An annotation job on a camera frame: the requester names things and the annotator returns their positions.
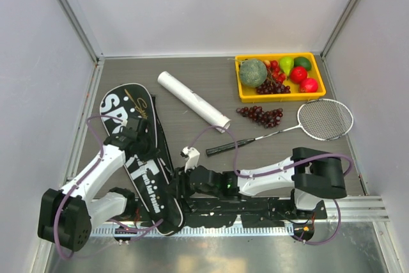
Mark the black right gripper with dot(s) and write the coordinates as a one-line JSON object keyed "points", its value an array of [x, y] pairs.
{"points": [[181, 183]]}

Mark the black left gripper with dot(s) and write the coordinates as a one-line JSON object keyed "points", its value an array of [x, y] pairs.
{"points": [[152, 153]]}

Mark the black racket bag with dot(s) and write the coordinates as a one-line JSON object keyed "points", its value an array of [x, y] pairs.
{"points": [[150, 178]]}

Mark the white shuttlecock tube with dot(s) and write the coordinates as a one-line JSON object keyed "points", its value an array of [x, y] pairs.
{"points": [[201, 107]]}

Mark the yellow plastic tray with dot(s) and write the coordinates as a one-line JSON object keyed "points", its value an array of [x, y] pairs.
{"points": [[250, 95]]}

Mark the badminton racket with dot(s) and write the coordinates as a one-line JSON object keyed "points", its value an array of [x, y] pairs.
{"points": [[323, 119]]}

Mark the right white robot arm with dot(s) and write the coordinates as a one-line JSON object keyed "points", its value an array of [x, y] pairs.
{"points": [[311, 175]]}

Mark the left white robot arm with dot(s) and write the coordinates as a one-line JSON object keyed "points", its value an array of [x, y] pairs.
{"points": [[68, 215]]}

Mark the dark red grape bunch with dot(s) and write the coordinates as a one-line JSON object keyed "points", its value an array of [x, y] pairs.
{"points": [[267, 119]]}

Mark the grape bunch in tray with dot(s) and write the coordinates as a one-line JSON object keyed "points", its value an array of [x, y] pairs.
{"points": [[272, 87]]}

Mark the green netted melon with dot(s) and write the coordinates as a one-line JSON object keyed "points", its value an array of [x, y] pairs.
{"points": [[252, 73]]}

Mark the red cherries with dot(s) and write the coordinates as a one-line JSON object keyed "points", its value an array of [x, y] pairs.
{"points": [[274, 72]]}

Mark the red pomegranate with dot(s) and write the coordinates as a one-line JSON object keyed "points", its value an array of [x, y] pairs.
{"points": [[309, 85]]}

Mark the red apple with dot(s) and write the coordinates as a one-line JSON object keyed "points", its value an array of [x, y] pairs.
{"points": [[298, 74]]}

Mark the green pear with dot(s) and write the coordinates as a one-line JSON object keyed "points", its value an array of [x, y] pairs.
{"points": [[286, 64]]}

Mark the green lime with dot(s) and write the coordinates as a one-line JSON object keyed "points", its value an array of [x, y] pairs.
{"points": [[304, 62]]}

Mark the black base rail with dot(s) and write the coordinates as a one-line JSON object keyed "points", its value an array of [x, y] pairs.
{"points": [[254, 212]]}

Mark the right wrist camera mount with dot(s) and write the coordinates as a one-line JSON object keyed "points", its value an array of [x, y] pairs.
{"points": [[191, 156]]}

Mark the white slotted cable duct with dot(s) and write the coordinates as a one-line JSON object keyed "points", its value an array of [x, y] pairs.
{"points": [[236, 230]]}

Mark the aluminium frame bars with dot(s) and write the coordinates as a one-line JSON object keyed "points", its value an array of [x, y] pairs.
{"points": [[76, 17]]}

